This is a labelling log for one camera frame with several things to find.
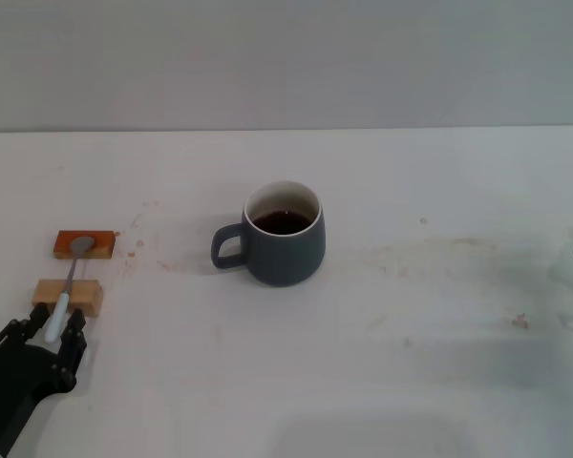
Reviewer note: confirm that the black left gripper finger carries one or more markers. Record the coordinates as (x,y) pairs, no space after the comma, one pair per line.
(71,348)
(21,331)

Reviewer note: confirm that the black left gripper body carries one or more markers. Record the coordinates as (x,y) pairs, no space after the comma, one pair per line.
(16,381)

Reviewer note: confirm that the grey ceramic mug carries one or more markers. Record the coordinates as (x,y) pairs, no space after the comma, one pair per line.
(286,260)

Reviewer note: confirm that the light wooden block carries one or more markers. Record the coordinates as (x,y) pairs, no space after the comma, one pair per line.
(85,293)

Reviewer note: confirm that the reddish brown wooden block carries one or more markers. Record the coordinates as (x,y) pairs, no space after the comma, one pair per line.
(103,243)

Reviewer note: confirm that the dark coffee liquid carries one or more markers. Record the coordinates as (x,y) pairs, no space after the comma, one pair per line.
(282,224)

